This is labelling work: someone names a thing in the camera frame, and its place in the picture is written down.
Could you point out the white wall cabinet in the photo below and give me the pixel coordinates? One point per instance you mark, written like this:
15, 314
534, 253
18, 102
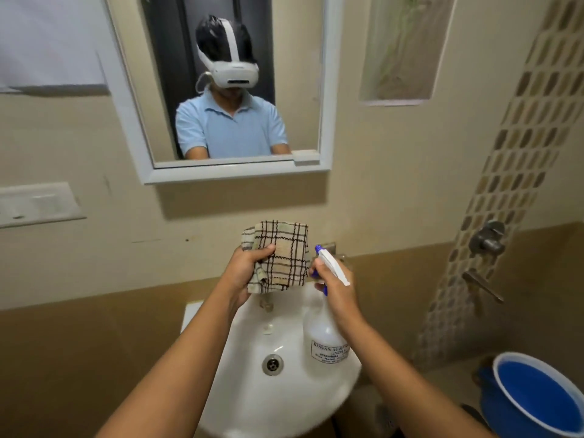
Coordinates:
45, 40

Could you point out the clear spray bottle blue nozzle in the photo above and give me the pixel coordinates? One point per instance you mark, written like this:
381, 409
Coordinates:
325, 342

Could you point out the person's left hand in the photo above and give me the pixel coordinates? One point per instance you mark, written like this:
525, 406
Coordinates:
241, 278

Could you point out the person's right hand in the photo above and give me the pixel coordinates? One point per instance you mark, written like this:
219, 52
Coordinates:
340, 294

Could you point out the blue plastic bucket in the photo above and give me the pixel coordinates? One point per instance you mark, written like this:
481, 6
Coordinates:
534, 396

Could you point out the person's left forearm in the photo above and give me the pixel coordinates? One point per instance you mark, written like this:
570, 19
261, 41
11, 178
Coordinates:
182, 374

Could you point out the beige checked cleaning cloth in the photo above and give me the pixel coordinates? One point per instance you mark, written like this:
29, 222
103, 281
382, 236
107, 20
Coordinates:
283, 255

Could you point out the person's right fingers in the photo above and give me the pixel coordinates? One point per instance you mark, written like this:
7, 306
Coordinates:
317, 270

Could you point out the white ceramic wash basin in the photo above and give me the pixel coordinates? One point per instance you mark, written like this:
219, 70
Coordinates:
255, 401

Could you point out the frosted glass window niche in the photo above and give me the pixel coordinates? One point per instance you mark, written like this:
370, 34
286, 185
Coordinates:
404, 45

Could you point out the metal sink drain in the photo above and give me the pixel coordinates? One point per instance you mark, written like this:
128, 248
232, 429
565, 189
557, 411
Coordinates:
273, 364

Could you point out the person's left thumb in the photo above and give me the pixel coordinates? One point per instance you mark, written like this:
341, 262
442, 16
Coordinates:
265, 251

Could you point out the white framed wall mirror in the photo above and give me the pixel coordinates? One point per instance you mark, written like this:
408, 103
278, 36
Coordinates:
228, 86

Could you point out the white wall switch plate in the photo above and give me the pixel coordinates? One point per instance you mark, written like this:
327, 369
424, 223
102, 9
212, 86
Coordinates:
36, 204

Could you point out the metal wall tap valve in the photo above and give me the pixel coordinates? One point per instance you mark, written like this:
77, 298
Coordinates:
488, 237

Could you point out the person's right forearm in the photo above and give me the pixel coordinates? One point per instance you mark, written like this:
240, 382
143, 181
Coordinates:
406, 383

